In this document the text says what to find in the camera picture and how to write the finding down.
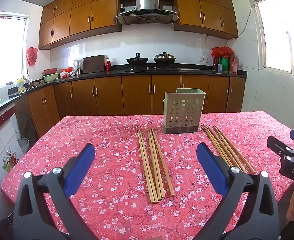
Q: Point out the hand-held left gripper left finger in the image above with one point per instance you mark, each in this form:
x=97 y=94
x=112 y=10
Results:
x=80 y=166

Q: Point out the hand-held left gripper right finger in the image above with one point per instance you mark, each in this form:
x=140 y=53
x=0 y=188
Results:
x=212 y=165

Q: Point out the light bamboo chopstick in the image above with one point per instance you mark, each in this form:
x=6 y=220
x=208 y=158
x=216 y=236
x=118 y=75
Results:
x=162 y=165
x=153 y=165
x=156 y=164
x=145 y=166

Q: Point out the perforated beige utensil holder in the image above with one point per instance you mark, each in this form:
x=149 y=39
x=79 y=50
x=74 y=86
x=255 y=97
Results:
x=184 y=115

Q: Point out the red floral tablecloth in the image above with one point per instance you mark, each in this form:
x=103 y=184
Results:
x=107 y=155

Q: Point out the tall red bottle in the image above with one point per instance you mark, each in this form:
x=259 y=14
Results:
x=235 y=66

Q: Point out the wooden base cabinets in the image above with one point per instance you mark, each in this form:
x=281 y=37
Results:
x=137 y=95

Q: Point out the small blue box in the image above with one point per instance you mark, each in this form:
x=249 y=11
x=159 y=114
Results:
x=220 y=68

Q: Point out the green bottle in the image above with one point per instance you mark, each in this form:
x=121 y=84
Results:
x=225 y=65

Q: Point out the green plastic basin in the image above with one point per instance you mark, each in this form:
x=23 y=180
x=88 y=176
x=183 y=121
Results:
x=51 y=78

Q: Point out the red and white plastic bag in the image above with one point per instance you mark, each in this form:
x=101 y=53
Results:
x=67 y=72

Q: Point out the black kitchen countertop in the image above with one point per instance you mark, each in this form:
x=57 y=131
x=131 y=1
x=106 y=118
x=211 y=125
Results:
x=192 y=71

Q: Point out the dark sauce bottle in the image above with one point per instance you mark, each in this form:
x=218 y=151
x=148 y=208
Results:
x=215 y=63

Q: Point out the red plastic basin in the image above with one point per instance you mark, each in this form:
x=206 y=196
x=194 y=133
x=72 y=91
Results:
x=50 y=71

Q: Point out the glass jars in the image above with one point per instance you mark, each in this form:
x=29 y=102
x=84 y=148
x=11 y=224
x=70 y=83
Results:
x=78 y=66

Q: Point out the yellow detergent bottle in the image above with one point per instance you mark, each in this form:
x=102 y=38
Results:
x=21 y=85

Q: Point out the metal sink faucet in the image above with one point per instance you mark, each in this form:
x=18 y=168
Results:
x=28 y=78

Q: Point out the dark wooden cutting board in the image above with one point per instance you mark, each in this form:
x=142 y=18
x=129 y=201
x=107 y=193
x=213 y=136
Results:
x=93 y=64

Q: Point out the small red bottle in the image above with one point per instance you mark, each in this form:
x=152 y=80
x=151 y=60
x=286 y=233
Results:
x=108 y=65

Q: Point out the window with security bars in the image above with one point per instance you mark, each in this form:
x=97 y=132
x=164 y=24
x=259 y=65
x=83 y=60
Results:
x=281 y=35

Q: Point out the crumpled red plastic bag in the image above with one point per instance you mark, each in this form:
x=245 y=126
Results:
x=222 y=52

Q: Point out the black gas stove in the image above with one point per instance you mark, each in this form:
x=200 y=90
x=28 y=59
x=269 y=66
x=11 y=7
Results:
x=152 y=68

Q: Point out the black pan with lid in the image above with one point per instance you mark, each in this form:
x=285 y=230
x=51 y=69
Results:
x=164 y=58

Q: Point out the black wok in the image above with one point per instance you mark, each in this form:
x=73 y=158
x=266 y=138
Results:
x=137 y=61

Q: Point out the red plastic bag on hook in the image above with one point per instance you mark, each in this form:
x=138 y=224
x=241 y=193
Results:
x=31 y=56

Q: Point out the steel range hood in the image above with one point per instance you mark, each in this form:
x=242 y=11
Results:
x=147 y=2

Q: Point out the white wall socket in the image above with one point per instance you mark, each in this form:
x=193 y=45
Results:
x=204 y=59

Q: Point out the window with white frame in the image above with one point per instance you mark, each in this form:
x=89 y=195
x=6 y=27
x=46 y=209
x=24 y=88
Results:
x=4 y=52

